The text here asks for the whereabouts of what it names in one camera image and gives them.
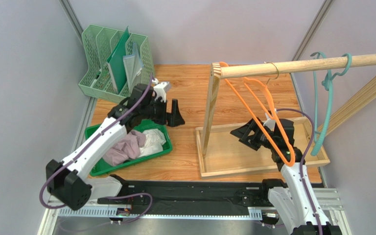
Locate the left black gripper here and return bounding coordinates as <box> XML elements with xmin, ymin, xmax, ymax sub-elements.
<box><xmin>141</xmin><ymin>96</ymin><xmax>185</xmax><ymax>127</ymax></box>

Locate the white tank top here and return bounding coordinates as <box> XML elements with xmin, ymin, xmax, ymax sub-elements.
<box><xmin>138</xmin><ymin>129</ymin><xmax>166</xmax><ymax>158</ymax></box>

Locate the orange velvet hanger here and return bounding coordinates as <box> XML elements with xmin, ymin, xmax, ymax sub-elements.
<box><xmin>224</xmin><ymin>77</ymin><xmax>296</xmax><ymax>167</ymax></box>

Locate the mauve tank top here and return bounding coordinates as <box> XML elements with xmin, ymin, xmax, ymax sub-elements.
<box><xmin>102</xmin><ymin>130</ymin><xmax>146</xmax><ymax>166</ymax></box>

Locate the teal hanger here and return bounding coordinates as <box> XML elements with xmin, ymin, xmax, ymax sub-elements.
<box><xmin>310</xmin><ymin>51</ymin><xmax>353</xmax><ymax>156</ymax></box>

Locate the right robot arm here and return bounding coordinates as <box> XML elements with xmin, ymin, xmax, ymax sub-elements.
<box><xmin>230</xmin><ymin>118</ymin><xmax>342</xmax><ymax>235</ymax></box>

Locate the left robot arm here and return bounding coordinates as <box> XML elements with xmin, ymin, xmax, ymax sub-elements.
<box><xmin>39</xmin><ymin>81</ymin><xmax>185</xmax><ymax>211</ymax></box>

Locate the wooden clothes rack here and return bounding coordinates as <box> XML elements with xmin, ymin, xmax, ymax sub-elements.
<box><xmin>195</xmin><ymin>54</ymin><xmax>376</xmax><ymax>178</ymax></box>

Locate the grey mesh pouch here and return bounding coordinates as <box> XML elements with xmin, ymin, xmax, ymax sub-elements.
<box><xmin>123</xmin><ymin>42</ymin><xmax>144</xmax><ymax>94</ymax></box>

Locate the dark green folder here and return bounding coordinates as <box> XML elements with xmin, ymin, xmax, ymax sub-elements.
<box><xmin>107</xmin><ymin>27</ymin><xmax>130</xmax><ymax>94</ymax></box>

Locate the light green file organizer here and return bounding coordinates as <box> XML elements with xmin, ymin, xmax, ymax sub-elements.
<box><xmin>78</xmin><ymin>24</ymin><xmax>155</xmax><ymax>103</ymax></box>

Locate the green plastic tray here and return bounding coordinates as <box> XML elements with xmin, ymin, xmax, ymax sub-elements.
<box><xmin>90</xmin><ymin>120</ymin><xmax>172</xmax><ymax>176</ymax></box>

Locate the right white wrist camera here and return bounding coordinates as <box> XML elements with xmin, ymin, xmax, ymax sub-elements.
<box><xmin>263</xmin><ymin>111</ymin><xmax>276</xmax><ymax>130</ymax></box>

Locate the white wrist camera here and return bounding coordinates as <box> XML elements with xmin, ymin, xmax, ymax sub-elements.
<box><xmin>152</xmin><ymin>78</ymin><xmax>171</xmax><ymax>103</ymax></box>
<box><xmin>263</xmin><ymin>111</ymin><xmax>276</xmax><ymax>130</ymax></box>

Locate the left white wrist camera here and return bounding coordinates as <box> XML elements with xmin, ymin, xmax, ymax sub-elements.
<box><xmin>152</xmin><ymin>78</ymin><xmax>171</xmax><ymax>103</ymax></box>

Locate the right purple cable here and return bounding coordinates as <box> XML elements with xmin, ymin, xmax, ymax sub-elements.
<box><xmin>261</xmin><ymin>108</ymin><xmax>324</xmax><ymax>235</ymax></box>

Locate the purple cable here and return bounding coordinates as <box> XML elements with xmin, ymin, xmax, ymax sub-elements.
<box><xmin>261</xmin><ymin>108</ymin><xmax>324</xmax><ymax>235</ymax></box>
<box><xmin>39</xmin><ymin>74</ymin><xmax>156</xmax><ymax>224</ymax></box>

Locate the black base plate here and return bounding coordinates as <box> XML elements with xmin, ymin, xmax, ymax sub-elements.
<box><xmin>97</xmin><ymin>179</ymin><xmax>272</xmax><ymax>216</ymax></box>

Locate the aluminium frame rail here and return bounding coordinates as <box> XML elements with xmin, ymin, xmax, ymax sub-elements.
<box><xmin>37</xmin><ymin>187</ymin><xmax>352</xmax><ymax>235</ymax></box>

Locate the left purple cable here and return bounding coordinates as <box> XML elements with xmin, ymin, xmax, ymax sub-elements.
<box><xmin>39</xmin><ymin>74</ymin><xmax>156</xmax><ymax>224</ymax></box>

